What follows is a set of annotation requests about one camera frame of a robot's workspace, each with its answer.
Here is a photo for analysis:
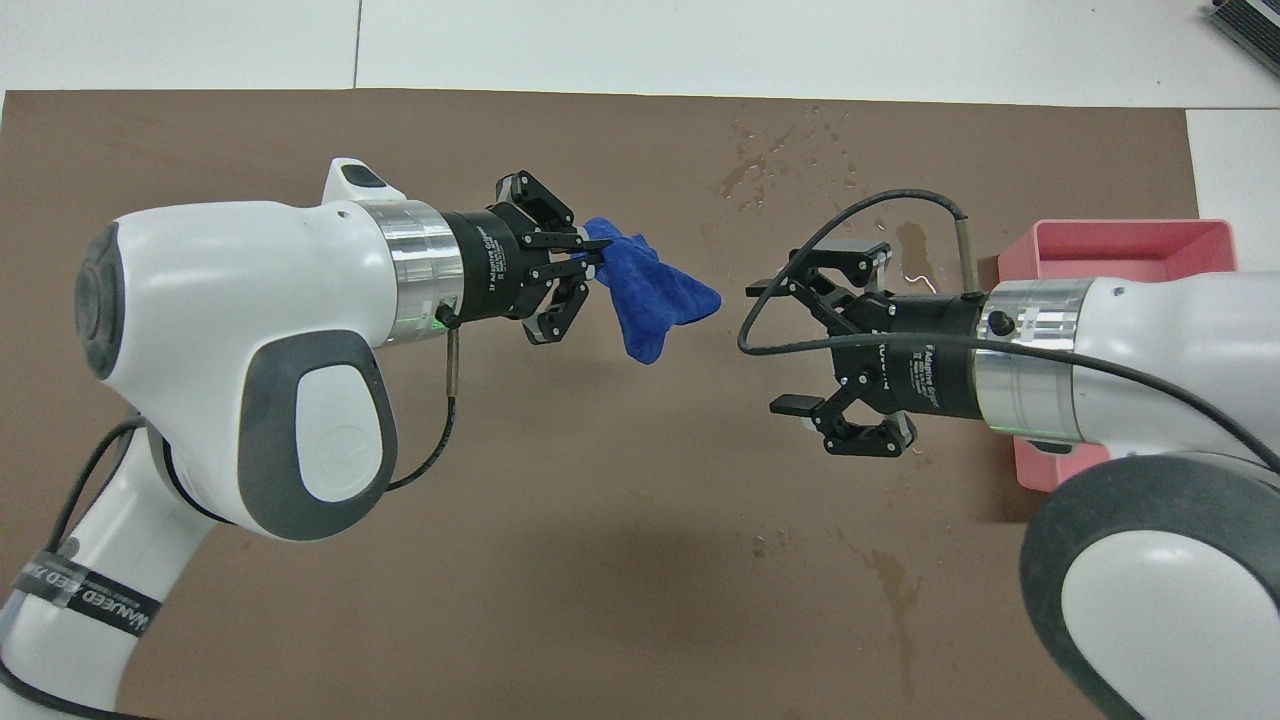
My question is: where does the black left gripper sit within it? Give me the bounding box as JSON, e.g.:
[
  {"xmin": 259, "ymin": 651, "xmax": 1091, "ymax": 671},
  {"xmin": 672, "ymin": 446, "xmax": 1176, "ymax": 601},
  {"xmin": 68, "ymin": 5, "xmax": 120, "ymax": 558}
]
[{"xmin": 443, "ymin": 170, "xmax": 607, "ymax": 347}]

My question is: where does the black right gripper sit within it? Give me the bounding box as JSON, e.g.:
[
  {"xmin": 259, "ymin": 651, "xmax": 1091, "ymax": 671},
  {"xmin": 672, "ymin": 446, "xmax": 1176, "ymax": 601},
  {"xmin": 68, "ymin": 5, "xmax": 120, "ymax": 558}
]
[{"xmin": 770, "ymin": 238, "xmax": 987, "ymax": 459}]

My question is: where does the blue towel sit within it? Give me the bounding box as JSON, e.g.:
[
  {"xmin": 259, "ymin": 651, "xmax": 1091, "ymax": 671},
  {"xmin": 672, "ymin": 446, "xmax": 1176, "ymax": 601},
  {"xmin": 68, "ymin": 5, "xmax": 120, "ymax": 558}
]
[{"xmin": 583, "ymin": 217, "xmax": 723, "ymax": 366}]

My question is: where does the spilled water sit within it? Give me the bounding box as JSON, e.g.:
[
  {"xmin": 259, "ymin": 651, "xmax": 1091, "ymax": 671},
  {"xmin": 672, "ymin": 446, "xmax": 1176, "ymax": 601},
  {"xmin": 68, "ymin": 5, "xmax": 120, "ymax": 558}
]
[{"xmin": 700, "ymin": 100, "xmax": 947, "ymax": 301}]

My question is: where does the pink plastic bin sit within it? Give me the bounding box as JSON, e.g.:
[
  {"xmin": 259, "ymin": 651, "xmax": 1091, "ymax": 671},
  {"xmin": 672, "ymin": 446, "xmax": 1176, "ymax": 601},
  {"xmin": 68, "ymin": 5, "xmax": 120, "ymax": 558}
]
[{"xmin": 998, "ymin": 219, "xmax": 1239, "ymax": 493}]

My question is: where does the brown table mat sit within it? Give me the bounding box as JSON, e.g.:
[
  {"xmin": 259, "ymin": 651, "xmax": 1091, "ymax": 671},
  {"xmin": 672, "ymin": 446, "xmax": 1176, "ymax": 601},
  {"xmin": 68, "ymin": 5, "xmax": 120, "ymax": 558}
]
[{"xmin": 0, "ymin": 88, "xmax": 1259, "ymax": 720}]

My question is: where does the grey ribbed device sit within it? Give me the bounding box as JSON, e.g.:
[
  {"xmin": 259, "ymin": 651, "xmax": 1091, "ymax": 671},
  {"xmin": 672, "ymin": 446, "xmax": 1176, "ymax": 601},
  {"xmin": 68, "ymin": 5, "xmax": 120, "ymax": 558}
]
[{"xmin": 1204, "ymin": 0, "xmax": 1280, "ymax": 53}]

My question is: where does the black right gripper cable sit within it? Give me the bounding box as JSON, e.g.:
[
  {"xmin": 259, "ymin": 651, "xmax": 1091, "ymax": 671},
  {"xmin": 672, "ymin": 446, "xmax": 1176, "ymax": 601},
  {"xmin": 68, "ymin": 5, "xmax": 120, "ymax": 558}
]
[{"xmin": 738, "ymin": 190, "xmax": 1280, "ymax": 473}]

